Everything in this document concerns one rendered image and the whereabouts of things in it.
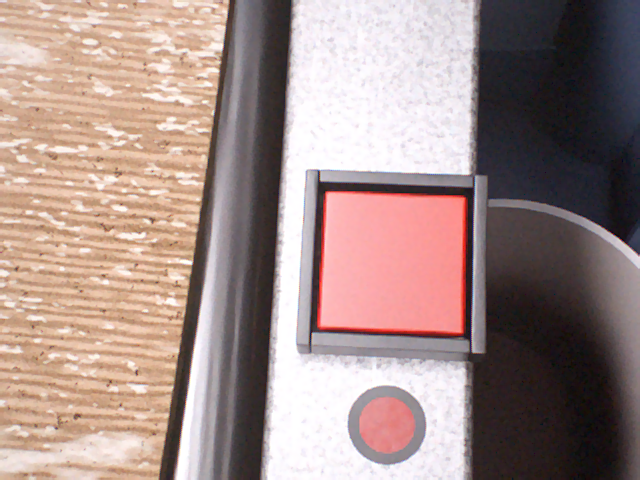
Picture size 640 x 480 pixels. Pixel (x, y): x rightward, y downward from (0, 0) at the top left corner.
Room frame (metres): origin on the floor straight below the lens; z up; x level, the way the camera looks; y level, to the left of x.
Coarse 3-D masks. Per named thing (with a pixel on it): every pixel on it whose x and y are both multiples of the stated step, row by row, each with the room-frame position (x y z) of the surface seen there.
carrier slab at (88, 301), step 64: (0, 0) 0.27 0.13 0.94; (64, 0) 0.27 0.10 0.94; (128, 0) 0.27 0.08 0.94; (192, 0) 0.27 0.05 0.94; (0, 64) 0.24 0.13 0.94; (64, 64) 0.24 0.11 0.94; (128, 64) 0.24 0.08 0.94; (192, 64) 0.24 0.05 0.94; (0, 128) 0.22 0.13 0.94; (64, 128) 0.21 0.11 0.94; (128, 128) 0.21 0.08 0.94; (192, 128) 0.21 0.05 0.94; (0, 192) 0.19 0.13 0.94; (64, 192) 0.19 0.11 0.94; (128, 192) 0.19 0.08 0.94; (192, 192) 0.18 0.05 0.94; (0, 256) 0.16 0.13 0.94; (64, 256) 0.16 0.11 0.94; (128, 256) 0.16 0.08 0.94; (192, 256) 0.16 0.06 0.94; (0, 320) 0.13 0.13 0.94; (64, 320) 0.13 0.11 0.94; (128, 320) 0.13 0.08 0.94; (0, 384) 0.11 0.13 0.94; (64, 384) 0.11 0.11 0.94; (128, 384) 0.11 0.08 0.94; (0, 448) 0.09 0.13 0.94; (64, 448) 0.08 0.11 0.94; (128, 448) 0.08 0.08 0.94
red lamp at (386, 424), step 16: (384, 400) 0.10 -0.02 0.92; (400, 400) 0.10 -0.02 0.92; (368, 416) 0.09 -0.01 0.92; (384, 416) 0.09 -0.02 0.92; (400, 416) 0.09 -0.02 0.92; (368, 432) 0.08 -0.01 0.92; (384, 432) 0.08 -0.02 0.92; (400, 432) 0.08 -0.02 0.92; (384, 448) 0.08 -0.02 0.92; (400, 448) 0.08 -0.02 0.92
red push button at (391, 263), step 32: (352, 192) 0.18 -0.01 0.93; (352, 224) 0.17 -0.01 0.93; (384, 224) 0.17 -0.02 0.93; (416, 224) 0.17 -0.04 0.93; (448, 224) 0.17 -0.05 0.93; (352, 256) 0.15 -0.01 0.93; (384, 256) 0.15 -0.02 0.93; (416, 256) 0.15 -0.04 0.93; (448, 256) 0.15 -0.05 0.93; (320, 288) 0.14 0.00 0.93; (352, 288) 0.14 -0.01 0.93; (384, 288) 0.14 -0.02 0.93; (416, 288) 0.14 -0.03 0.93; (448, 288) 0.14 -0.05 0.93; (320, 320) 0.13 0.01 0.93; (352, 320) 0.13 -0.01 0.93; (384, 320) 0.13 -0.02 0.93; (416, 320) 0.13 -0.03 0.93; (448, 320) 0.12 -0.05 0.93
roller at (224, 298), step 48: (240, 0) 0.28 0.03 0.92; (240, 48) 0.26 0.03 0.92; (240, 96) 0.23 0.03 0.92; (240, 144) 0.21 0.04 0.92; (240, 192) 0.19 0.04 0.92; (240, 240) 0.17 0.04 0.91; (240, 288) 0.15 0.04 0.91; (192, 336) 0.13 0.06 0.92; (240, 336) 0.13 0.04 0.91; (192, 384) 0.11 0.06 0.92; (240, 384) 0.11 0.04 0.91; (192, 432) 0.09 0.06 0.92; (240, 432) 0.09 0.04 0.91
